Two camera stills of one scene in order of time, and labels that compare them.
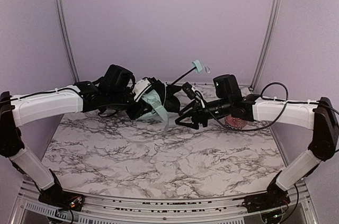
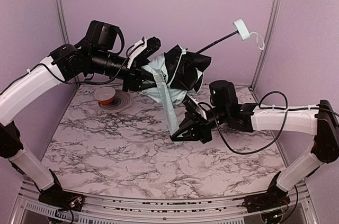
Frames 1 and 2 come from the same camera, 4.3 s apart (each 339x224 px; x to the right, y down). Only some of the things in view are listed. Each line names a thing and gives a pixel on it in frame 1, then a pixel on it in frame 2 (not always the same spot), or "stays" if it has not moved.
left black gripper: [162, 92] to [131, 79]
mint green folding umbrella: [166, 99] to [178, 71]
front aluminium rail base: [30, 208] stays
